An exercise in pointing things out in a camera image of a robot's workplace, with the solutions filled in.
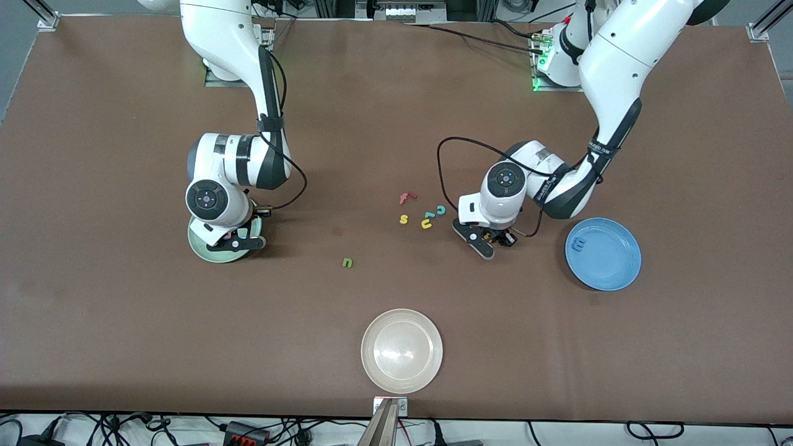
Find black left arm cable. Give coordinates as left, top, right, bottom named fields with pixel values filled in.
left=437, top=136, right=605, bottom=239

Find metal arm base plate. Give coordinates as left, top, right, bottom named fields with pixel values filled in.
left=204, top=25, right=274, bottom=88
left=531, top=28, right=584, bottom=94

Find dark equipment rack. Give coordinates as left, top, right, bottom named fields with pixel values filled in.
left=313, top=0, right=499, bottom=23

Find blue plate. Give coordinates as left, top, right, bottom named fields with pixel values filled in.
left=564, top=217, right=642, bottom=292

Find green plate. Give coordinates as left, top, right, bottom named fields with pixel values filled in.
left=187, top=214, right=263, bottom=264

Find black red power strip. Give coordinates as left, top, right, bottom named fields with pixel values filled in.
left=223, top=421, right=271, bottom=444

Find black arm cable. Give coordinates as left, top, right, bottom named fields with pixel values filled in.
left=437, top=136, right=605, bottom=239
left=251, top=46, right=309, bottom=217

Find aluminium corner profile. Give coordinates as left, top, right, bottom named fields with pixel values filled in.
left=24, top=0, right=61, bottom=32
left=746, top=0, right=793, bottom=43

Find black looped floor cable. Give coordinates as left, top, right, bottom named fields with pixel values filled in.
left=625, top=421, right=686, bottom=442

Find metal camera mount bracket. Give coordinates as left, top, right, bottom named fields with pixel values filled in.
left=372, top=396, right=409, bottom=417

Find aluminium camera pole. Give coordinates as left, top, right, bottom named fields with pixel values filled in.
left=357, top=400, right=401, bottom=446

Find white plate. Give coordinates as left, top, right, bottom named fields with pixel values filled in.
left=361, top=308, right=444, bottom=395

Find silver electronics box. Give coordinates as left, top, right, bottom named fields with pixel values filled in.
left=370, top=0, right=448, bottom=23

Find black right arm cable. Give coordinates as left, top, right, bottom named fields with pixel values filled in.
left=251, top=46, right=309, bottom=217

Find brown table cover sheet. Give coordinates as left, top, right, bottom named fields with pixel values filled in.
left=0, top=14, right=793, bottom=427

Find thick black table cable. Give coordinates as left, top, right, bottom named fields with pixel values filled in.
left=401, top=22, right=546, bottom=56

